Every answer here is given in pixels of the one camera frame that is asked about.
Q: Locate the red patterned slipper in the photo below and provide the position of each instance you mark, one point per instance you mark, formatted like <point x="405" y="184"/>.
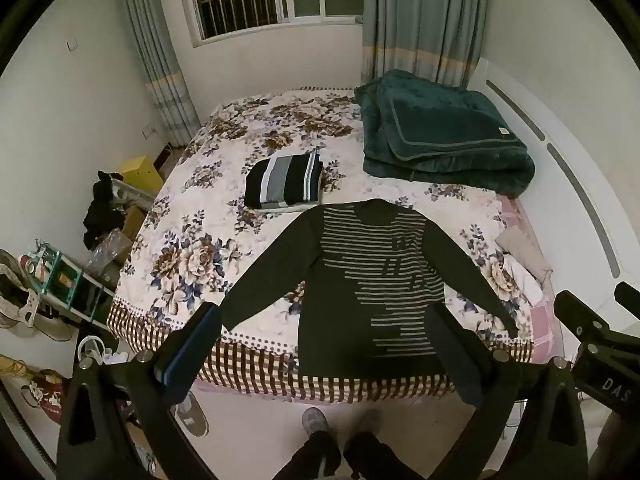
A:
<point x="45" y="396"/>

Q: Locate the folded green blanket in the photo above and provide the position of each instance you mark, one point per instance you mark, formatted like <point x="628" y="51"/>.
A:
<point x="440" y="130"/>

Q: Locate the clear plastic bag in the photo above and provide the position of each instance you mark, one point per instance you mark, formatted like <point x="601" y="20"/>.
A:
<point x="107" y="252"/>

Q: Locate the grey sneaker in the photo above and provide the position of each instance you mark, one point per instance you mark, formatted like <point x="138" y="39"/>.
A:
<point x="194" y="412"/>

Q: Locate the floral bedsheet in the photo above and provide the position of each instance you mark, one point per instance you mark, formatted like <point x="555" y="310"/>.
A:
<point x="200" y="260"/>

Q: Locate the black cloth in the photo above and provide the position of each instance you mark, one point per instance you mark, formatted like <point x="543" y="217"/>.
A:
<point x="102" y="210"/>

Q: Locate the wall outlet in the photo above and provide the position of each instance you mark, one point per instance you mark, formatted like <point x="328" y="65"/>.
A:
<point x="148" y="132"/>

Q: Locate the folded striped clothes stack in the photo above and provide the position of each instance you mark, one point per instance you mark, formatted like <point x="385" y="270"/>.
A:
<point x="287" y="180"/>

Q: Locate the beige pillow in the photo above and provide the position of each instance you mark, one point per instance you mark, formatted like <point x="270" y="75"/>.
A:
<point x="522" y="247"/>

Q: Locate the dark striped sweater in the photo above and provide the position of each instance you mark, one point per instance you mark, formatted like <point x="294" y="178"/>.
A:
<point x="350" y="320"/>

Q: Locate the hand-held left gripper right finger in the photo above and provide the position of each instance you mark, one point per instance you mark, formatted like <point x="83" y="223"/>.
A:
<point x="450" y="355"/>

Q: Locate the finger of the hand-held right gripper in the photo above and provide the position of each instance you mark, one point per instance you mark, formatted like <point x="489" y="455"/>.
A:
<point x="580" y="312"/>
<point x="629" y="296"/>

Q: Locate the grey-green curtain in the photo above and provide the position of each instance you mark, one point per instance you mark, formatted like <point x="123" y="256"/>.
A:
<point x="420" y="20"/>
<point x="155" y="60"/>

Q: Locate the person's left shoe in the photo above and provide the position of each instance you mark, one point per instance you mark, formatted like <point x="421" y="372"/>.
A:
<point x="315" y="421"/>

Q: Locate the cardboard box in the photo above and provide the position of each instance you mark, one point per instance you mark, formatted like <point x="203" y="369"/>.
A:
<point x="134" y="222"/>

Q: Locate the white headboard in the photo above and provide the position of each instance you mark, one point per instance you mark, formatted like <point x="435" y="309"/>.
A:
<point x="575" y="125"/>

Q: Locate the yellow box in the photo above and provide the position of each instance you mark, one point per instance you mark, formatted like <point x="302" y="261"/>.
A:
<point x="141" y="175"/>

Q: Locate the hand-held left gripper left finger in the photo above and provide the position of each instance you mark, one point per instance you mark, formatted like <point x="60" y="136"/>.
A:
<point x="192" y="347"/>

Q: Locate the wall switch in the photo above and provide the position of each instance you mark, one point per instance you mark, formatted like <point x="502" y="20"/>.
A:
<point x="73" y="45"/>

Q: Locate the pink mattress sheet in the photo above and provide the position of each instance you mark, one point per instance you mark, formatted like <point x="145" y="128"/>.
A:
<point x="542" y="330"/>

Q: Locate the teal shelf rack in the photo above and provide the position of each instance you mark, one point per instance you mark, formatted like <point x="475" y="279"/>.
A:
<point x="65" y="280"/>

